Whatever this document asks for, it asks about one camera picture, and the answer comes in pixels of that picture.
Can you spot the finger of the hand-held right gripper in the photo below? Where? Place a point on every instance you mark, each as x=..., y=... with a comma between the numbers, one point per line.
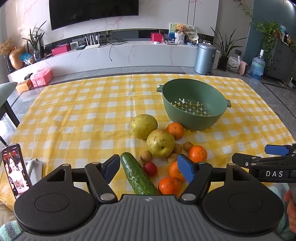
x=276, y=150
x=241, y=159

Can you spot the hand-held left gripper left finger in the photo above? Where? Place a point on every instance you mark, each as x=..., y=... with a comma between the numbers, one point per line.
x=112, y=168

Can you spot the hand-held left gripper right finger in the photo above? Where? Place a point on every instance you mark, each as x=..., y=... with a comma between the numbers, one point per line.
x=186, y=170

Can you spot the orange tangerine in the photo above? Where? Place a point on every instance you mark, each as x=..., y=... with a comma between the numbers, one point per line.
x=197, y=153
x=174, y=171
x=175, y=131
x=168, y=185

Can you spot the green cucumber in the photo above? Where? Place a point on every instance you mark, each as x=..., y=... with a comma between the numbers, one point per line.
x=136, y=173

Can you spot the red cherry tomato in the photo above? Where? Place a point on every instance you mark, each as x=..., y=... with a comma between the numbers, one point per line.
x=150, y=168

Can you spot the yellow pear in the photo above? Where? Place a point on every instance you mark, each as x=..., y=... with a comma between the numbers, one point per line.
x=160, y=142
x=143, y=126

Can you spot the green colander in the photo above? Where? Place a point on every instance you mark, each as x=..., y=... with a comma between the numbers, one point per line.
x=175, y=109

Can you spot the person's right hand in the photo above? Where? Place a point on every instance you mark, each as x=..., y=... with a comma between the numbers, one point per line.
x=289, y=198

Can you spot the teal patterned cloth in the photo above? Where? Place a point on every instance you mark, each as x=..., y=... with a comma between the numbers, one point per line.
x=281, y=226
x=7, y=231

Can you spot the yellow checked tablecloth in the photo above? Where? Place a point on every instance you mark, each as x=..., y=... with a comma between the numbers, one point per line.
x=81, y=115

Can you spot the white phone stand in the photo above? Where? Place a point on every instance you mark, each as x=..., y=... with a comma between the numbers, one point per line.
x=35, y=171

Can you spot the blue water jug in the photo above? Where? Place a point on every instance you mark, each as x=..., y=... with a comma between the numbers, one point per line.
x=256, y=68

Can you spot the grey cabinet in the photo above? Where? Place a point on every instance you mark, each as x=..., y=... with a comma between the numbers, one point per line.
x=281, y=62

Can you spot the pink heater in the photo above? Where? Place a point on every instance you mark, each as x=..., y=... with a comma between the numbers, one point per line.
x=242, y=68

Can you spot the white plastic bag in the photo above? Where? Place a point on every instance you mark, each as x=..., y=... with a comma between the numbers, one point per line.
x=233, y=64

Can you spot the black smartphone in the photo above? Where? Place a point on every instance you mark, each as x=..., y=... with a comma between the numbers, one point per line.
x=15, y=171

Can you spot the silver trash can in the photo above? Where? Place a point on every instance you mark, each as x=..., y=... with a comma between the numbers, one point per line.
x=204, y=58

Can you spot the tall potted leafy plant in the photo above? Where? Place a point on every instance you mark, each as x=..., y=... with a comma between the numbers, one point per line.
x=225, y=48

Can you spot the large pink storage box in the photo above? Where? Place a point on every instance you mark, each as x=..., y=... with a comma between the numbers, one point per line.
x=44, y=77

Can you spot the trailing green plant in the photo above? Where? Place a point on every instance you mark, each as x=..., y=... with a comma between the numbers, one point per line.
x=268, y=34

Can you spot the white marble TV console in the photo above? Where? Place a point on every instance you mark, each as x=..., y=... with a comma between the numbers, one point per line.
x=138, y=55

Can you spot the small pink storage box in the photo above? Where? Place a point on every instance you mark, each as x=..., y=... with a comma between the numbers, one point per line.
x=34, y=81

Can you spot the orange cardboard box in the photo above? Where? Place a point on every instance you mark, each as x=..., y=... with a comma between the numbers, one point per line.
x=23, y=86

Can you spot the white router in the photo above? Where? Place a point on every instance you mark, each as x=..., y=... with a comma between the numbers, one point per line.
x=92, y=46

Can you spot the small white clock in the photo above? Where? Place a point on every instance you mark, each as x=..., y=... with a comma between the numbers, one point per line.
x=74, y=45

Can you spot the flat pink box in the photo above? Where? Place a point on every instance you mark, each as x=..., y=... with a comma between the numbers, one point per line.
x=60, y=49

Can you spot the green chair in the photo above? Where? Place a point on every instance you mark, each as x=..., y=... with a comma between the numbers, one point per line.
x=5, y=92

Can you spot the red box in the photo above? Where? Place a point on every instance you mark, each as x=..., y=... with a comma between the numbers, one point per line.
x=157, y=37

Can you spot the round paper fan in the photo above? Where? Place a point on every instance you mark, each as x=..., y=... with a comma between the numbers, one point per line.
x=192, y=32

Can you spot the blue snack bag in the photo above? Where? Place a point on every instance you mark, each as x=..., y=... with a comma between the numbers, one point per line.
x=26, y=58

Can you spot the blue framed picture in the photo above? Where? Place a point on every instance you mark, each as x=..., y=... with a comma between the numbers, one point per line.
x=171, y=31

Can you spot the teddy bear in white basket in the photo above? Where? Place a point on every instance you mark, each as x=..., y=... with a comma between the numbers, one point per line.
x=180, y=29

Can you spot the hanging vine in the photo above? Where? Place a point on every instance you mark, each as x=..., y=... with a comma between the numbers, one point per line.
x=245, y=9

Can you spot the golden vase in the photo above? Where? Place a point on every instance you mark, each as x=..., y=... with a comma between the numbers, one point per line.
x=16, y=59

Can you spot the small potted grass plant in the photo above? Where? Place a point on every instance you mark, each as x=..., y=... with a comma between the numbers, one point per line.
x=35, y=41

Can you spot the black television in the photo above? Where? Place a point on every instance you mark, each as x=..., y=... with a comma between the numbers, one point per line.
x=92, y=11

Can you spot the dried flower bunch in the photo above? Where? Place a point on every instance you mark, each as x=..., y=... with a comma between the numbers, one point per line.
x=5, y=46

